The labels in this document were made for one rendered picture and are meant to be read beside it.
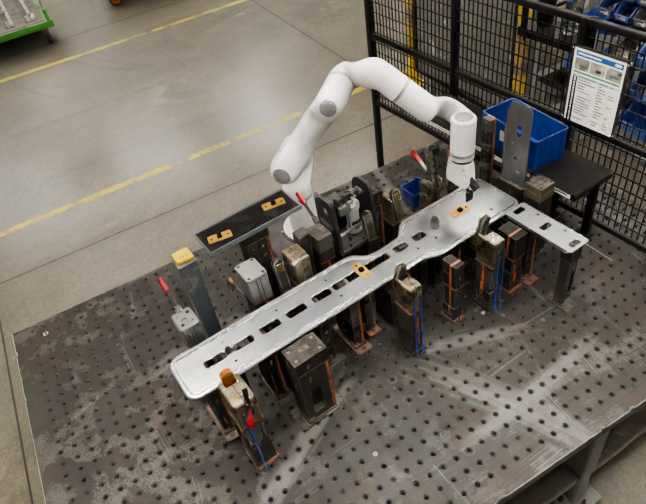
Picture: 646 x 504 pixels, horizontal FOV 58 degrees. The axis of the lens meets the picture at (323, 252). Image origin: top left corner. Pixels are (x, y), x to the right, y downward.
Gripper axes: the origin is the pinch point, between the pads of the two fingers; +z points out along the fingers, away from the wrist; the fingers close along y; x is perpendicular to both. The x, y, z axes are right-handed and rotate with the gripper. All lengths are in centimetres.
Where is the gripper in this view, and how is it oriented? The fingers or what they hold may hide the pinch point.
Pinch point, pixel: (460, 192)
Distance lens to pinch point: 220.5
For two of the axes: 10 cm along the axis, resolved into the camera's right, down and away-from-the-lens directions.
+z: 1.2, 7.2, 6.8
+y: 5.7, 5.2, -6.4
